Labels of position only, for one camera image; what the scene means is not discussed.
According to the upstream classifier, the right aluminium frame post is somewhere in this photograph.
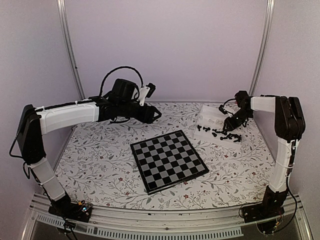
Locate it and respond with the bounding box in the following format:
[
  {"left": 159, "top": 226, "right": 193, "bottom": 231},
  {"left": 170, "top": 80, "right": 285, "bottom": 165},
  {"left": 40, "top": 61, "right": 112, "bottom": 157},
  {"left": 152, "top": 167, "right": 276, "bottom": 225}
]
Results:
[{"left": 249, "top": 0, "right": 275, "bottom": 96}]

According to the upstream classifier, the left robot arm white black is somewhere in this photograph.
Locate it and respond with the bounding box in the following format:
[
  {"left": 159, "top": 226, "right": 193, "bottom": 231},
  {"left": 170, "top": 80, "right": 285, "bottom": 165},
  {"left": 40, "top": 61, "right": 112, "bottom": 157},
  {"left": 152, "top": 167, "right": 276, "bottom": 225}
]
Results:
[{"left": 13, "top": 78, "right": 162, "bottom": 217}]

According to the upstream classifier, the front aluminium rail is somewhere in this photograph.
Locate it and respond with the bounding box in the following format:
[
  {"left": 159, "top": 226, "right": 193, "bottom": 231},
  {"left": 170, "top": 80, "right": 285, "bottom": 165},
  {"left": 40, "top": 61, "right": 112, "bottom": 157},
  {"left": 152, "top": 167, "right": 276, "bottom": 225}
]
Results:
[{"left": 21, "top": 194, "right": 313, "bottom": 240}]

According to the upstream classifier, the white plastic compartment tray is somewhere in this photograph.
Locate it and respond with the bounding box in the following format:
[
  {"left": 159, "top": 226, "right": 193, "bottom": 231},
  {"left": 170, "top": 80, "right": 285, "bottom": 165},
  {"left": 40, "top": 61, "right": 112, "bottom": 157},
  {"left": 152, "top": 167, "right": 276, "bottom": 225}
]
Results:
[{"left": 192, "top": 105, "right": 244, "bottom": 149}]

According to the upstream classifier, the aluminium frame post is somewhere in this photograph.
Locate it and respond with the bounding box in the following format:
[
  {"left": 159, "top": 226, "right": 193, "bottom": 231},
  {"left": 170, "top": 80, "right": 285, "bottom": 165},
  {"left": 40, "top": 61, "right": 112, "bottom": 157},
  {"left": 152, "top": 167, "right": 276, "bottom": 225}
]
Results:
[
  {"left": 56, "top": 0, "right": 86, "bottom": 99},
  {"left": 249, "top": 0, "right": 275, "bottom": 96}
]

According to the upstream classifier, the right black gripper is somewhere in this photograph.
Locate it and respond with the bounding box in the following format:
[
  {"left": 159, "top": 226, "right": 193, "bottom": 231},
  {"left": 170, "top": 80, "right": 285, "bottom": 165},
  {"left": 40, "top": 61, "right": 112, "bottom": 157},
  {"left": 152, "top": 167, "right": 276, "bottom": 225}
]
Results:
[{"left": 223, "top": 109, "right": 253, "bottom": 132}]

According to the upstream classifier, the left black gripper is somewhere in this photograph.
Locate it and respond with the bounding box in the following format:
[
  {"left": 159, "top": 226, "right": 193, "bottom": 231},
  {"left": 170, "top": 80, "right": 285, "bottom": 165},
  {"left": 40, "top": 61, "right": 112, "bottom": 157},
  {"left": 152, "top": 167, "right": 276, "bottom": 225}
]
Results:
[{"left": 119, "top": 100, "right": 163, "bottom": 124}]

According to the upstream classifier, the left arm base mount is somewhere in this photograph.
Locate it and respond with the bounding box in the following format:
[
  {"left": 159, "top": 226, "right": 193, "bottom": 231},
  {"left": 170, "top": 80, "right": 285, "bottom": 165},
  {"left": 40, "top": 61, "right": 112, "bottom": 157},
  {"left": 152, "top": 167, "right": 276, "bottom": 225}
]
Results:
[{"left": 48, "top": 199, "right": 93, "bottom": 223}]

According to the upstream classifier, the floral patterned tablecloth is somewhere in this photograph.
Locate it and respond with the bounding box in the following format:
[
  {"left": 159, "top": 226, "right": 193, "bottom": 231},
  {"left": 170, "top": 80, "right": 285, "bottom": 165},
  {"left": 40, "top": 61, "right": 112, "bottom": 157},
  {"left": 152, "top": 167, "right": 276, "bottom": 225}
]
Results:
[{"left": 53, "top": 101, "right": 282, "bottom": 211}]

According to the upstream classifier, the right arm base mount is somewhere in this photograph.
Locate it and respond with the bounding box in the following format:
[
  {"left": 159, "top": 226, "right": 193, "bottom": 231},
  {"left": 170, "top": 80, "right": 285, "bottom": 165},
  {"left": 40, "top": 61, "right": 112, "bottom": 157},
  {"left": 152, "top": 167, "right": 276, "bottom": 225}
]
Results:
[{"left": 238, "top": 203, "right": 285, "bottom": 235}]

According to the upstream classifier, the left aluminium frame post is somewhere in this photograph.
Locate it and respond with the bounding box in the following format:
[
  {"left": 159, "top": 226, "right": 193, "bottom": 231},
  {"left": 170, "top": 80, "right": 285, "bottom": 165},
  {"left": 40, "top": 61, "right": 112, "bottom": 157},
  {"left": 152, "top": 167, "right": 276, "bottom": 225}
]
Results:
[{"left": 56, "top": 0, "right": 86, "bottom": 99}]

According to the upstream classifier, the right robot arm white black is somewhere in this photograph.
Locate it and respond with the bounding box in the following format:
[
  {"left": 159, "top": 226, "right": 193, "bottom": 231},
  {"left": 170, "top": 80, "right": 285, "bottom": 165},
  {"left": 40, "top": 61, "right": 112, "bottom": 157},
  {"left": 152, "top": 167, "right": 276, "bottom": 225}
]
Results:
[{"left": 223, "top": 90, "right": 306, "bottom": 218}]

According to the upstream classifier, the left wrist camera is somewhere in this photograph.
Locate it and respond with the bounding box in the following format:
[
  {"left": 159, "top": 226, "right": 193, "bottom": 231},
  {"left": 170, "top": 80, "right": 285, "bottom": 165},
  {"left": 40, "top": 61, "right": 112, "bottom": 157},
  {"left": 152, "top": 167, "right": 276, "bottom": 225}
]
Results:
[{"left": 138, "top": 83, "right": 156, "bottom": 107}]

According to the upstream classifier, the black and grey chessboard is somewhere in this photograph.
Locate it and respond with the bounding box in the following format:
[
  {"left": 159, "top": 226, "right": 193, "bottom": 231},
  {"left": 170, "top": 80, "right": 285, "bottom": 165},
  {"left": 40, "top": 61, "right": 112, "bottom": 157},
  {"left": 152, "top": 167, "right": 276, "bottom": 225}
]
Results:
[{"left": 130, "top": 130, "right": 209, "bottom": 195}]

